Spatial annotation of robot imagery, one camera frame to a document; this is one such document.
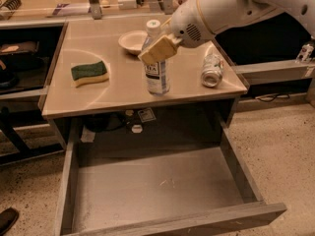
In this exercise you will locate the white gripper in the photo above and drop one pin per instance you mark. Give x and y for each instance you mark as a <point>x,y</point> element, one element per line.
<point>185,25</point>

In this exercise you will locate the clear plastic water bottle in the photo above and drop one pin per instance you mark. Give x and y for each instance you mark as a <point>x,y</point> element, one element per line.
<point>156,75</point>

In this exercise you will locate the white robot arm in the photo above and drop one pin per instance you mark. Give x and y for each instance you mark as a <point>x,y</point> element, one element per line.
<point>221,15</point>

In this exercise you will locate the grey cabinet with counter top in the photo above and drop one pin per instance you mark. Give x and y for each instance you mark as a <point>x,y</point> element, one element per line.
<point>88,41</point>

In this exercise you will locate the small bottle on shelf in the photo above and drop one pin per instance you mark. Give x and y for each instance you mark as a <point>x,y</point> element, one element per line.
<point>305,52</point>

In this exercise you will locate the grey wooden open drawer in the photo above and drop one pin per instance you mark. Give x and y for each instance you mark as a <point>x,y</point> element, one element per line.
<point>180,177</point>

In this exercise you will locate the white paper bowl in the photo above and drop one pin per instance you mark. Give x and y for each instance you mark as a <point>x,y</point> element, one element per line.
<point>132,41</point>

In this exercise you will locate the silver soda can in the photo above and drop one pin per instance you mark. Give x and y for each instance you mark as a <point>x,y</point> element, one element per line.
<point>212,71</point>

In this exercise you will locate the green and yellow sponge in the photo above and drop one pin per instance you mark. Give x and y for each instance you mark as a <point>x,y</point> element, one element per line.
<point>89,74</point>

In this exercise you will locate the white and purple paper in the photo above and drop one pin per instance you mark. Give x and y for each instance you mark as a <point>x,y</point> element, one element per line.
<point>70,9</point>

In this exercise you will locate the black coil spring tool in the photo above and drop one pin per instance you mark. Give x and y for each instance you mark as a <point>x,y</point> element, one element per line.
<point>8,8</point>

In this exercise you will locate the black shoe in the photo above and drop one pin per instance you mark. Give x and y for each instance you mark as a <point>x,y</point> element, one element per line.
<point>8,217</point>

